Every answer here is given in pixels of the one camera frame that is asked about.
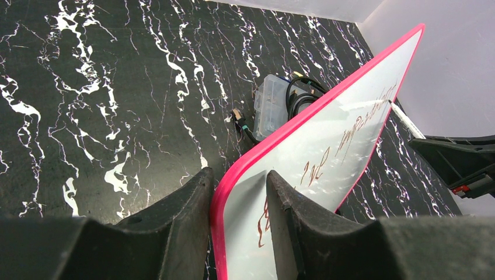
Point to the white marker pen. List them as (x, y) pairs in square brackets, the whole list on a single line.
[(409, 124)]

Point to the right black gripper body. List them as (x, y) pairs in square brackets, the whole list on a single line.
[(474, 184)]

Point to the clear plastic organizer box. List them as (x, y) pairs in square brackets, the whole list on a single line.
[(270, 107)]

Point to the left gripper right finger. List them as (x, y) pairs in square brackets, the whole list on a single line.
[(311, 242)]

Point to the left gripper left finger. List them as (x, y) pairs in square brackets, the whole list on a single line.
[(167, 240)]

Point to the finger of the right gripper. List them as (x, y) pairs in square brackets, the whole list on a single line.
[(456, 160)]

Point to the pink framed whiteboard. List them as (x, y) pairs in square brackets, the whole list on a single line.
[(322, 153)]

